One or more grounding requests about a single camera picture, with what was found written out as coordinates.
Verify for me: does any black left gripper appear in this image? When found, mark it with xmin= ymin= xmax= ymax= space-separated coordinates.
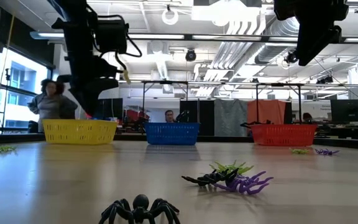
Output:
xmin=57 ymin=55 xmax=120 ymax=118

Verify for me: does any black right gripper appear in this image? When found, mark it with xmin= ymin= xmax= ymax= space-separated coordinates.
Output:
xmin=273 ymin=0 xmax=350 ymax=67

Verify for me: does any purple plastic toy spider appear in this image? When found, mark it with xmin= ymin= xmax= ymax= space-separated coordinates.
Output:
xmin=314 ymin=148 xmax=341 ymax=156
xmin=211 ymin=170 xmax=274 ymax=196

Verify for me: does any black plastic toy spider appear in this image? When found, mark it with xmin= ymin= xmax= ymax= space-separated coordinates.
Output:
xmin=181 ymin=167 xmax=239 ymax=188
xmin=98 ymin=194 xmax=181 ymax=224

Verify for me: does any yellow plastic basket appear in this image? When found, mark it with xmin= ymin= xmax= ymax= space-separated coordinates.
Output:
xmin=42 ymin=119 xmax=119 ymax=146

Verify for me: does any black tripod by window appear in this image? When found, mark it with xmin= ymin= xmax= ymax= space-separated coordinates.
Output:
xmin=4 ymin=67 xmax=12 ymax=125

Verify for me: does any orange curtain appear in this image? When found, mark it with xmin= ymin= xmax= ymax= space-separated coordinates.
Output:
xmin=246 ymin=99 xmax=287 ymax=125

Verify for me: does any blue plastic basket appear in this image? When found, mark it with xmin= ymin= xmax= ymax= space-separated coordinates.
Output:
xmin=144 ymin=122 xmax=201 ymax=146

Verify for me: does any red plastic basket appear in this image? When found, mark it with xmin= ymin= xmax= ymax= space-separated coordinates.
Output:
xmin=249 ymin=124 xmax=318 ymax=147

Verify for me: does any grey curtain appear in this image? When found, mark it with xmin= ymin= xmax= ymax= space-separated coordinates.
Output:
xmin=214 ymin=98 xmax=249 ymax=137

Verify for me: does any black partition panel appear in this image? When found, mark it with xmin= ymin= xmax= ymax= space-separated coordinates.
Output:
xmin=179 ymin=100 xmax=216 ymax=137

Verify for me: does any overhead beam with light strips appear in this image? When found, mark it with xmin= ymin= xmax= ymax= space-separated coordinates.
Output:
xmin=29 ymin=30 xmax=358 ymax=44

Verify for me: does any silver ventilation duct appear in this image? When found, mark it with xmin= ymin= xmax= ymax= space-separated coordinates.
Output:
xmin=255 ymin=18 xmax=301 ymax=65

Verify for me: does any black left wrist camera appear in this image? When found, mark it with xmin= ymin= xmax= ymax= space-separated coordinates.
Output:
xmin=97 ymin=19 xmax=129 ymax=55

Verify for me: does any black background rig frame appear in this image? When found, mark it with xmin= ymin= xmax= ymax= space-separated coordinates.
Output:
xmin=102 ymin=79 xmax=225 ymax=124
xmin=228 ymin=82 xmax=303 ymax=124

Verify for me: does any white ring ceiling fixture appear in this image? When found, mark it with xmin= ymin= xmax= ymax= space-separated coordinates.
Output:
xmin=161 ymin=8 xmax=180 ymax=26

